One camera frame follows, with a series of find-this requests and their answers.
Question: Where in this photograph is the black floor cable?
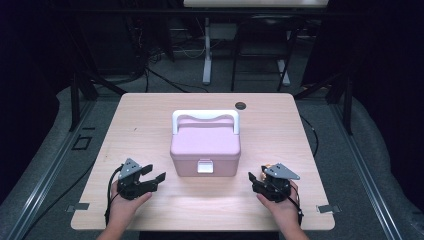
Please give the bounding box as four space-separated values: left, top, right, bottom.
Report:
299 114 320 158
19 159 98 240
144 67 210 94

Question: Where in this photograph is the metal floor rail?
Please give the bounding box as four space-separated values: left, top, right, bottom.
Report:
329 103 405 240
6 99 98 240

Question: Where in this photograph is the pink storage box white handle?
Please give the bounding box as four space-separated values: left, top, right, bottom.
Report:
169 109 242 178

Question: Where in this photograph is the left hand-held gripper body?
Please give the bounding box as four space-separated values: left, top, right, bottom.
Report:
116 158 158 201

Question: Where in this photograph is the black metal stand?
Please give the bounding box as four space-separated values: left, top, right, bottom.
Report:
64 69 128 133
293 70 355 136

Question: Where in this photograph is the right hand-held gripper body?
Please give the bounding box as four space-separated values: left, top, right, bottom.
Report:
253 162 301 203

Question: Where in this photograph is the grey metal table bracket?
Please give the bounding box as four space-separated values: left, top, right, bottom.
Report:
66 202 91 213
316 203 342 215

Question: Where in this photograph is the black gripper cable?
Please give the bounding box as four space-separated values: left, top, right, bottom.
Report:
104 164 125 227
288 184 305 227

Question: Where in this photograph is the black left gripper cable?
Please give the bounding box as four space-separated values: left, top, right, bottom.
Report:
104 164 125 227

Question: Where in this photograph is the person's left hand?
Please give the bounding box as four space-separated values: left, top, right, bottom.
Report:
108 181 153 224

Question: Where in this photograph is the white floor cable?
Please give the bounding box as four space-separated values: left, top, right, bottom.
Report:
172 41 206 60

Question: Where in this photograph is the black chair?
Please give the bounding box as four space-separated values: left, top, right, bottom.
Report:
230 13 306 93

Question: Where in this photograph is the dark curtain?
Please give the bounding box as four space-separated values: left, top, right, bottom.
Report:
349 0 424 212
0 0 74 205

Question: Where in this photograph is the white box under desk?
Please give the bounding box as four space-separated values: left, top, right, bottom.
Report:
209 23 238 41

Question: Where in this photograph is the person's right hand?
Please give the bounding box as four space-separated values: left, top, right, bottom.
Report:
256 181 303 230

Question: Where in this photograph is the white desk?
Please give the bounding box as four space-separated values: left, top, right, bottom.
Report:
183 0 330 87

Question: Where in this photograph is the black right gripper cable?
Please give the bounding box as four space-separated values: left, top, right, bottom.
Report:
288 184 305 227

